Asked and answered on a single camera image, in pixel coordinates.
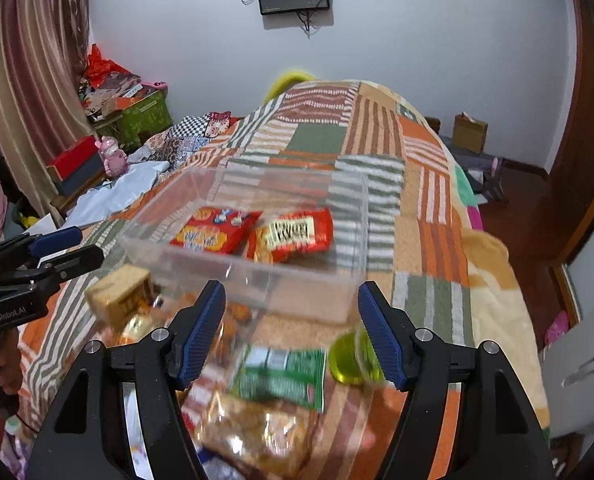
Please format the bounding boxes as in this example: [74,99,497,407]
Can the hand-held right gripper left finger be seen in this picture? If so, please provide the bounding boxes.
[27,280,227,480]

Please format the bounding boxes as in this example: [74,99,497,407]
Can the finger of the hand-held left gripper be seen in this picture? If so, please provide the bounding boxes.
[7,226,84,273]
[37,245,106,288]

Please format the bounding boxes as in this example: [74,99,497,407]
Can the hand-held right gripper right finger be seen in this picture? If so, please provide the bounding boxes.
[358,281,553,480]

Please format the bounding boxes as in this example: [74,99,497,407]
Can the clear packet of orange pastries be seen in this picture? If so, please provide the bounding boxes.
[149,290,254,361]

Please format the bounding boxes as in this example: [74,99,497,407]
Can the yellow-green jelly cup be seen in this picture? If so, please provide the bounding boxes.
[328,330,384,387]

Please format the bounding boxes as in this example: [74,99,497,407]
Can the brown cake packet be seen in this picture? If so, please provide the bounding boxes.
[84,266,154,328]

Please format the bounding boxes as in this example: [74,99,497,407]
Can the gold foil snack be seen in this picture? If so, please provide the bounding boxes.
[122,311,165,346]

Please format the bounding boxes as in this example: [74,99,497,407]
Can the green snack packet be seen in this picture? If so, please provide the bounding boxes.
[229,345,328,413]

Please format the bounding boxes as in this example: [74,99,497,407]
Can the clear plastic container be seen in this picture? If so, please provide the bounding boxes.
[119,165,370,326]

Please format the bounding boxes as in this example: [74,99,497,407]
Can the red biscuit packet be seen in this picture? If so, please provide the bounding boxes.
[169,206,264,256]

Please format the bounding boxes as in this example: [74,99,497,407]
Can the clear bag of crackers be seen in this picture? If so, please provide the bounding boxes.
[192,392,319,479]

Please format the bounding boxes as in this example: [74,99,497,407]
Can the red snack packet white label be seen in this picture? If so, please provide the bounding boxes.
[247,207,335,264]

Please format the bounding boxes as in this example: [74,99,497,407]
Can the pale blue cloth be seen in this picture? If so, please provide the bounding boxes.
[64,160,171,234]

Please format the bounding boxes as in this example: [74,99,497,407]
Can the red and grey box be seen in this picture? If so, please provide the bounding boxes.
[47,136,104,197]

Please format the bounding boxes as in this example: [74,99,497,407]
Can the pink plush toy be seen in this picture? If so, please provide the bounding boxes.
[95,136,128,179]

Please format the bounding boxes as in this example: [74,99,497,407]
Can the cream fleece blanket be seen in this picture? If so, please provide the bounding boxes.
[460,230,553,441]

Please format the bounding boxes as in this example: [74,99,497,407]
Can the green storage box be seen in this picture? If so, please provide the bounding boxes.
[94,91,174,149]

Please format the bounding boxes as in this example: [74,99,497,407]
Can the pile of papers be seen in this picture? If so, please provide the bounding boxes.
[79,72,168,117]

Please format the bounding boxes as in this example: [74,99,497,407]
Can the checkered patterned quilt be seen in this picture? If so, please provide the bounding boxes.
[142,110,244,171]

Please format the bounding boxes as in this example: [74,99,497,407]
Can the red plastic bag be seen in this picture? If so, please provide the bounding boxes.
[84,44,128,89]

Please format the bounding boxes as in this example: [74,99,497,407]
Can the striped patchwork blanket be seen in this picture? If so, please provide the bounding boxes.
[17,79,483,480]

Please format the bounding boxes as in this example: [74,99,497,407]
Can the striped pink curtain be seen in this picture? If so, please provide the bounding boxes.
[0,0,94,221]

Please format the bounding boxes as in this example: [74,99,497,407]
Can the grey cloth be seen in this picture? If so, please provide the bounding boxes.
[439,135,509,202]

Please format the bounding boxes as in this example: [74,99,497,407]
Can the cardboard box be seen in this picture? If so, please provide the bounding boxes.
[452,112,489,154]

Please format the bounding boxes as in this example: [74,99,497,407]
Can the yellow curved cushion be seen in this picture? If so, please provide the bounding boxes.
[266,70,319,104]

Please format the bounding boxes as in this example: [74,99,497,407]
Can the brown wooden door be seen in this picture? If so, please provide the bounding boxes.
[544,0,594,273]

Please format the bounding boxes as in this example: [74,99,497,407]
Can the monitor cable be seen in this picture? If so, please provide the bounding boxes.
[297,10,319,39]

